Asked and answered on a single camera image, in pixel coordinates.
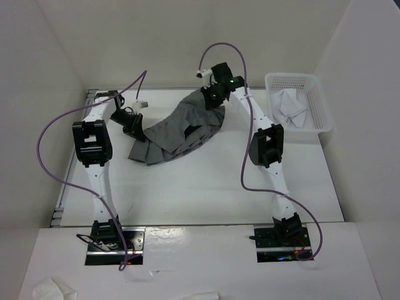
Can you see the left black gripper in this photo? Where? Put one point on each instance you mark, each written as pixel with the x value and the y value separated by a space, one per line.
pixel 135 129

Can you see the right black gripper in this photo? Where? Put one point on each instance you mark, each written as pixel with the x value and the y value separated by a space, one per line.
pixel 209 104

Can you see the grey pleated skirt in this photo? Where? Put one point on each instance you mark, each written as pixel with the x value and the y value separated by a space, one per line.
pixel 186 129

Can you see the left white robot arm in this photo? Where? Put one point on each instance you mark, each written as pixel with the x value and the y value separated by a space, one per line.
pixel 94 150

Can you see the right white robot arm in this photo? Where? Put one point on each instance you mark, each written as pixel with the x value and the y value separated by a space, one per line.
pixel 264 147

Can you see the white cloth in basket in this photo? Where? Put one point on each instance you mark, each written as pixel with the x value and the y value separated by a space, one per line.
pixel 290 108

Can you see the white plastic basket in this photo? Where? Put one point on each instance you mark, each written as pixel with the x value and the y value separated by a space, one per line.
pixel 306 90

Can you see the crumpled white tissue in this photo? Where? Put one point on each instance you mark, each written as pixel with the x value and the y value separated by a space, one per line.
pixel 54 289

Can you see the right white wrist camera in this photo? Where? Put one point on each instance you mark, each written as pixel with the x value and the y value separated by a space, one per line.
pixel 206 76

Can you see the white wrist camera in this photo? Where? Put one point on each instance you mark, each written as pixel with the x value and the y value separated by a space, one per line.
pixel 206 76
pixel 139 105

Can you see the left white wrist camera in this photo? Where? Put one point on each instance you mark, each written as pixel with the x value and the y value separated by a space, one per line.
pixel 139 105

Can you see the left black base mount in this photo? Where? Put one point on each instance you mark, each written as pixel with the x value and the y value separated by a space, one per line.
pixel 112 253

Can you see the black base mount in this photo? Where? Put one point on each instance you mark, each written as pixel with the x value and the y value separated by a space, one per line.
pixel 112 253
pixel 270 250

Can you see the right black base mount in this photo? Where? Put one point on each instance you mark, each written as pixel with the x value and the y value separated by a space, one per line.
pixel 270 250

